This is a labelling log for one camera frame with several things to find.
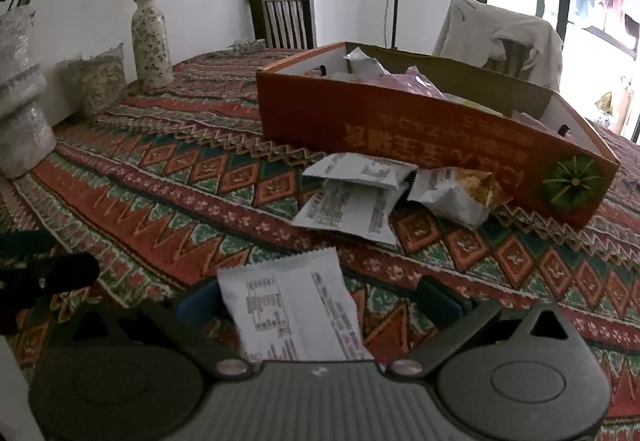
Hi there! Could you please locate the floral ceramic vase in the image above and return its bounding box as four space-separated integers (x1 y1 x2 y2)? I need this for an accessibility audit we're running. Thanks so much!
131 0 174 92

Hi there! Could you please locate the pink snack packet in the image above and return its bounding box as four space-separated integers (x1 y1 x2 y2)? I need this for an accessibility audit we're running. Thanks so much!
510 111 551 132
370 66 446 99

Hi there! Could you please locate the jacket-covered wooden chair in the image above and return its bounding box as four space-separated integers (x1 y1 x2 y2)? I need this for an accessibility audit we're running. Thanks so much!
487 41 531 76

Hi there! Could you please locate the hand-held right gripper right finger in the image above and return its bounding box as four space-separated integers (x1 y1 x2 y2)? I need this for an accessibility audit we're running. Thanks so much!
387 276 603 377

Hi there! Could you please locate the light green snack packet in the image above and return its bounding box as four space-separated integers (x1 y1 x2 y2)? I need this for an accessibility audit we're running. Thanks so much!
445 93 506 116

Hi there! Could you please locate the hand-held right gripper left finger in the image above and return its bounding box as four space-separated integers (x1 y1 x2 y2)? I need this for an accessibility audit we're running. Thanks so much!
47 282 253 377

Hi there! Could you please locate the dark wooden chair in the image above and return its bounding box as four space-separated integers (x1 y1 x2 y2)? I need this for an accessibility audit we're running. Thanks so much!
246 0 318 50

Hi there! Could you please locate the pale grey jacket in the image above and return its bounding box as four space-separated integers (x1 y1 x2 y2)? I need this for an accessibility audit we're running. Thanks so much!
432 0 565 92

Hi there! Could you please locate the clear storage jar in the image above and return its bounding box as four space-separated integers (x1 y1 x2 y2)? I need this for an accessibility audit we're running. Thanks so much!
77 41 128 119

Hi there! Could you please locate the silver white ribbed vase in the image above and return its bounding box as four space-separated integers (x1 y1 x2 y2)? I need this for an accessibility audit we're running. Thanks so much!
0 5 57 180

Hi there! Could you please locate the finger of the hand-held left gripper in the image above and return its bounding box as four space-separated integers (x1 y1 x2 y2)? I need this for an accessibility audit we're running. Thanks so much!
0 231 53 267
0 253 101 297

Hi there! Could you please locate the white and yellow snack packet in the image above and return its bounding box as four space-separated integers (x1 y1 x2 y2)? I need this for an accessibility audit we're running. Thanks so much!
407 167 511 229

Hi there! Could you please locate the orange cardboard box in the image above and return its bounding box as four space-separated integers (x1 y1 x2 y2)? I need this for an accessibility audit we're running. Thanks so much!
256 41 620 229

